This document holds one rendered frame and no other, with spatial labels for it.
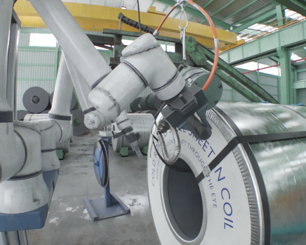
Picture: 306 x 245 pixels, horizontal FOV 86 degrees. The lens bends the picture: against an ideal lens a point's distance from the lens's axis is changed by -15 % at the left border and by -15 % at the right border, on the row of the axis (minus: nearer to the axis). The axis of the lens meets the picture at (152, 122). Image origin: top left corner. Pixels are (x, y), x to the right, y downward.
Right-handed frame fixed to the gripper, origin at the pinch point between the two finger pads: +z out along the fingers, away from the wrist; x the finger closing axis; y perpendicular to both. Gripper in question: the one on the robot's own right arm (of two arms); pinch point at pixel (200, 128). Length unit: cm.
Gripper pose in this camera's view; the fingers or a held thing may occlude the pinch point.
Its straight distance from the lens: 62.8
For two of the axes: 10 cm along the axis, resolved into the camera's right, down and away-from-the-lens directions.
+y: -2.6, -4.5, 8.5
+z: 5.8, 6.3, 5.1
